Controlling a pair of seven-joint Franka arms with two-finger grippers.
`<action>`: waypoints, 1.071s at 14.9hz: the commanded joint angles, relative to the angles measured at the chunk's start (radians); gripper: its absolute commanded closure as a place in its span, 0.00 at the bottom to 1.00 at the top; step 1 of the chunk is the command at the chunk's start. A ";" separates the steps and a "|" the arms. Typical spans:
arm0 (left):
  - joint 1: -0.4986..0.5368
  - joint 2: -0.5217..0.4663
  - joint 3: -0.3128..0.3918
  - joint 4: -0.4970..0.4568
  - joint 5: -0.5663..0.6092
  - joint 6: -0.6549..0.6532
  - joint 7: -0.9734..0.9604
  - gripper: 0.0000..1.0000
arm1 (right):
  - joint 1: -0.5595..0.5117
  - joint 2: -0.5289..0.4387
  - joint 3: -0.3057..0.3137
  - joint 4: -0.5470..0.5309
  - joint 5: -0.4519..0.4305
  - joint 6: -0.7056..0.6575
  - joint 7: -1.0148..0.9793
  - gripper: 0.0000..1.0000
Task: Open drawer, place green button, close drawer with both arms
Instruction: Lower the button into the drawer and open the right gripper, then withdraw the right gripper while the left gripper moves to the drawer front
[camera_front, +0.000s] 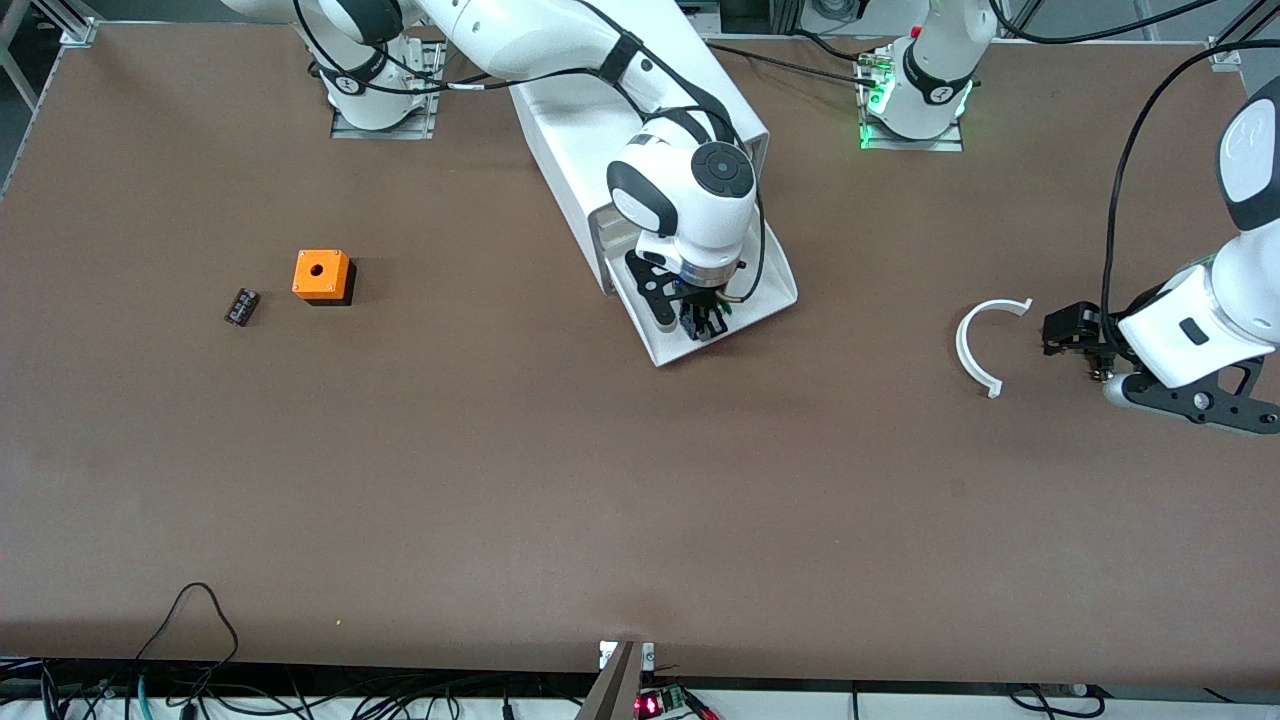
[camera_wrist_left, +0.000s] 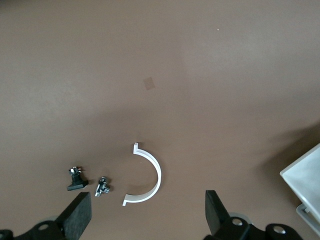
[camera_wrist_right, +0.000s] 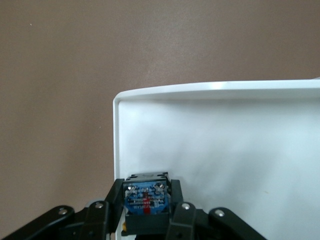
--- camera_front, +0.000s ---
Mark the black cable on table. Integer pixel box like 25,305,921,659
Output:
705,40,891,86

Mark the grey metal beam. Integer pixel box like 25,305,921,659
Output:
578,642,641,720

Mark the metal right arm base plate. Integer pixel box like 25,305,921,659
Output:
330,40,446,141

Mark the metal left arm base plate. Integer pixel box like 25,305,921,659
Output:
855,45,966,153

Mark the white curved plastic arc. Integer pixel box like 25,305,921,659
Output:
955,297,1034,399

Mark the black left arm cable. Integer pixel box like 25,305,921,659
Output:
1000,0,1280,346

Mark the circuit board with red light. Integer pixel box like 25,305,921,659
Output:
635,685,716,720

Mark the white metal bracket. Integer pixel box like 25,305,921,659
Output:
598,640,656,673

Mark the black looped cable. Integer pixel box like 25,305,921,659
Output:
135,583,241,666

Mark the orange button enclosure box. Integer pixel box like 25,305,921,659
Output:
292,249,357,307

